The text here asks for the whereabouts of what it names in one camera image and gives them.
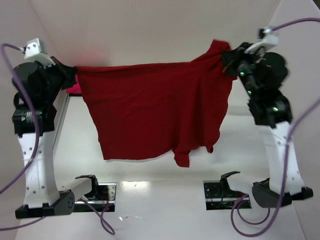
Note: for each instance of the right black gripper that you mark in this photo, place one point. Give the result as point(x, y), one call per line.
point(232, 63)

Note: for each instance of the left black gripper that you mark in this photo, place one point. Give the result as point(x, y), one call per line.
point(63, 75)

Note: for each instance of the dark red t-shirt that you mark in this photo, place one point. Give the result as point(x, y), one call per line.
point(146, 110)

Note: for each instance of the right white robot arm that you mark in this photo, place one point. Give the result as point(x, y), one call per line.
point(272, 114)

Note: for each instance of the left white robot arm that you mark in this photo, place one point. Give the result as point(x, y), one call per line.
point(34, 124)

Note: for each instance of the folded pink t-shirt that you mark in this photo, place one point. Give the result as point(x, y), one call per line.
point(75, 89)

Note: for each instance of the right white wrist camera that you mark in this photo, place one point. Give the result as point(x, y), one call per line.
point(267, 39)

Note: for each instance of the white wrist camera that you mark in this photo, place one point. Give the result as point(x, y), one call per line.
point(36, 51)
point(267, 39)

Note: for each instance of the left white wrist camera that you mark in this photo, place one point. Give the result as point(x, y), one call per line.
point(36, 51)

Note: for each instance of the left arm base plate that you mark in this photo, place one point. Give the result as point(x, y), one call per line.
point(103, 194)

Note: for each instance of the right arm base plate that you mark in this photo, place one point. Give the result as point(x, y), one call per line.
point(215, 199)

